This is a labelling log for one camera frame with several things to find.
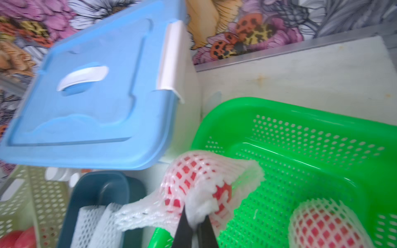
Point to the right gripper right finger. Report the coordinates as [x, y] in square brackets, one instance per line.
[205, 235]

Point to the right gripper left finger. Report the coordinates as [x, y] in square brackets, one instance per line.
[184, 233]

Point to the netted red apple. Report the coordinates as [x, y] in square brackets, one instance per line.
[20, 239]

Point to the dark teal plastic tray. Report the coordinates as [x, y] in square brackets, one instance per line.
[99, 188]

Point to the small white bottle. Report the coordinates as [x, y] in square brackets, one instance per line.
[74, 178]

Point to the bright green perforated basket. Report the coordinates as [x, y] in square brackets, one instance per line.
[305, 154]

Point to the white pill bottle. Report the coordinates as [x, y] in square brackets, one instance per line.
[58, 174]

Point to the blue lidded storage box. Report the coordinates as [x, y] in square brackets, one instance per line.
[122, 94]

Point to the pale green perforated basket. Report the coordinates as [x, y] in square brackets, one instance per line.
[36, 202]

